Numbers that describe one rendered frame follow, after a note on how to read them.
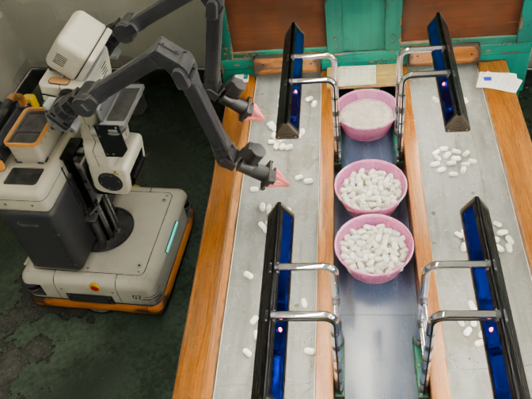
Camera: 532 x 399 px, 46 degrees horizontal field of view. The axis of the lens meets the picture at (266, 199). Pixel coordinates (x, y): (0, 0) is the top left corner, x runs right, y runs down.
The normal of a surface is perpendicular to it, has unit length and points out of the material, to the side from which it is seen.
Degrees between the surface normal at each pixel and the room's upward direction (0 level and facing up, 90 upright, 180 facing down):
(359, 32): 90
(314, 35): 90
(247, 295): 0
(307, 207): 0
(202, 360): 0
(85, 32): 42
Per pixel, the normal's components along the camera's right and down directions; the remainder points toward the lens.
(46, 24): -0.17, 0.72
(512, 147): -0.12, -0.68
